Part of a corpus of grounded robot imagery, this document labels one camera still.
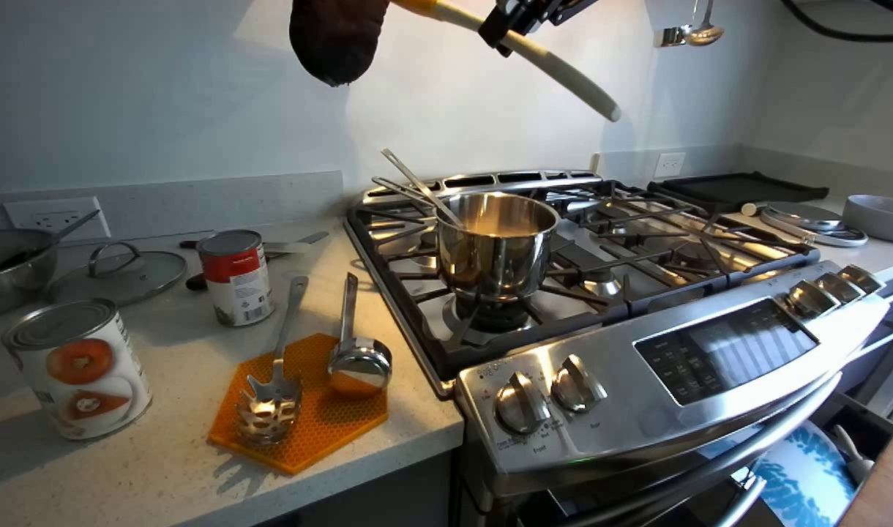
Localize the steel pasta server spoon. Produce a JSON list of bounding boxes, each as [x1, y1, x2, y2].
[[240, 278, 309, 448]]

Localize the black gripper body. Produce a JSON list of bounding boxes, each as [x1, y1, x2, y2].
[[478, 0, 596, 47]]

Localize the orange wooden spatula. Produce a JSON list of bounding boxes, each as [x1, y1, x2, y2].
[[394, 0, 620, 123]]

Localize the red labelled tin can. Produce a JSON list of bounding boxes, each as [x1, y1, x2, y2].
[[196, 230, 276, 328]]

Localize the black tray on counter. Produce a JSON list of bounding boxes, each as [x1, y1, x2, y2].
[[647, 173, 828, 215]]

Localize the grey plate at right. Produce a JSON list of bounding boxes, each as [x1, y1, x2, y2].
[[843, 193, 893, 244]]

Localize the stainless steel pot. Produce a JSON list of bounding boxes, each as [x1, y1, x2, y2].
[[437, 193, 560, 303]]

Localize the steel pan at left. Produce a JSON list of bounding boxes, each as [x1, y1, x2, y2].
[[0, 212, 96, 316]]

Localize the steel measuring cup scoop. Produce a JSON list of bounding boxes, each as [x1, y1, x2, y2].
[[328, 274, 394, 397]]

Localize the stainless steel gas stove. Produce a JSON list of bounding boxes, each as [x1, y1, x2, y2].
[[345, 173, 893, 527]]

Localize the wall power outlet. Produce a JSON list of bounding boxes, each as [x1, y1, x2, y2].
[[3, 197, 111, 241]]

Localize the white orange labelled tin can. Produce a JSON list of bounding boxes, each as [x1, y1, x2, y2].
[[3, 298, 152, 439]]

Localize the brown oven mitt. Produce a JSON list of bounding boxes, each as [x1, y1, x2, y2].
[[291, 0, 389, 89]]

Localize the hanging steel ladle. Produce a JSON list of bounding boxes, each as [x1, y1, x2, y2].
[[659, 0, 723, 47]]

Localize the orange honeycomb silicone trivet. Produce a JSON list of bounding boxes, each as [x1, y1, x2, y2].
[[209, 334, 386, 476]]

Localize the glass pot lid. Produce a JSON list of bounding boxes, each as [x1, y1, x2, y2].
[[47, 244, 189, 307]]

